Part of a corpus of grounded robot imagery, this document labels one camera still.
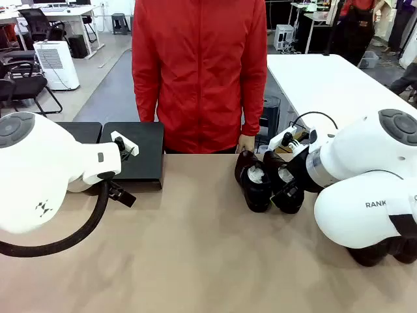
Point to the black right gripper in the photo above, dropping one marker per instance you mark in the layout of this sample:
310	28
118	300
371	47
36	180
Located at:
301	169

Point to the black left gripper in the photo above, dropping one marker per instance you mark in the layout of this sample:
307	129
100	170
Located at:
112	186

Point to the dark leather dress shoe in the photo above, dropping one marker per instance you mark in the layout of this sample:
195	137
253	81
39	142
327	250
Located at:
369	256
405	252
273	162
257	195

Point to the person's left forearm red sleeve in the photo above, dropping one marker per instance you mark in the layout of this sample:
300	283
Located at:
253	107

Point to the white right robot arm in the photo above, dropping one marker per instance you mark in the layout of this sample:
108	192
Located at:
352	208

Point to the person's right forearm red sleeve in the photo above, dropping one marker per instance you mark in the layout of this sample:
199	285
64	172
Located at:
146	101

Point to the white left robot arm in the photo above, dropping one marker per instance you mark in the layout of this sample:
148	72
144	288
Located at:
39	169

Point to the person's left hand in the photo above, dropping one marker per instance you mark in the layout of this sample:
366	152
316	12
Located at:
246	143

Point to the black round bin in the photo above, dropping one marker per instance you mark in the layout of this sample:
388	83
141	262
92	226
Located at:
269	117

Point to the large white table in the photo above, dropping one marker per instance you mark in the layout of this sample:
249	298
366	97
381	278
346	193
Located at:
319	84

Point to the person in red jacket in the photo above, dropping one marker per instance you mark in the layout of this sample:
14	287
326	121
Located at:
198	81

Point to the white air purifier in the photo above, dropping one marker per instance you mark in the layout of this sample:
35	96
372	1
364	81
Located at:
57	65

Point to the black sled base office chair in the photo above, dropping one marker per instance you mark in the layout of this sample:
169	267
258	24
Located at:
23	88

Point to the white computer case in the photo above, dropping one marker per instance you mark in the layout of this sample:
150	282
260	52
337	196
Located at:
285	37

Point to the clear plastic storage box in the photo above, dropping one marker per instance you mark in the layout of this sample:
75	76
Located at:
368	59

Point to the black computer tower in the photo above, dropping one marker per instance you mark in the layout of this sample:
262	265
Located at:
77	45

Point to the person in black apron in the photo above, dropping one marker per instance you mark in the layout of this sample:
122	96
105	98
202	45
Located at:
356	29

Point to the grey plastic stool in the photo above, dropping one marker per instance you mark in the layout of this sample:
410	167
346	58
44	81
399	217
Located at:
120	23

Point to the white office desk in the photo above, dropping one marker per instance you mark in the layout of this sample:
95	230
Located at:
75	11

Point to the black mesh office chair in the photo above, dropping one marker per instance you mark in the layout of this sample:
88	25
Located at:
37	24

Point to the person in dark trousers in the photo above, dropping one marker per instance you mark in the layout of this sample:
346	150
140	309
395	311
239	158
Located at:
402	23

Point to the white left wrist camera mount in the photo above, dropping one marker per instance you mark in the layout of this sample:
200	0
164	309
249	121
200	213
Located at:
132	148

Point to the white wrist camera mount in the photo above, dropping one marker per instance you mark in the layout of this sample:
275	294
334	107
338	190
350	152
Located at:
277	140
132	148

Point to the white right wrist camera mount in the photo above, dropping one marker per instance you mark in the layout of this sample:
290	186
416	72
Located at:
277	140

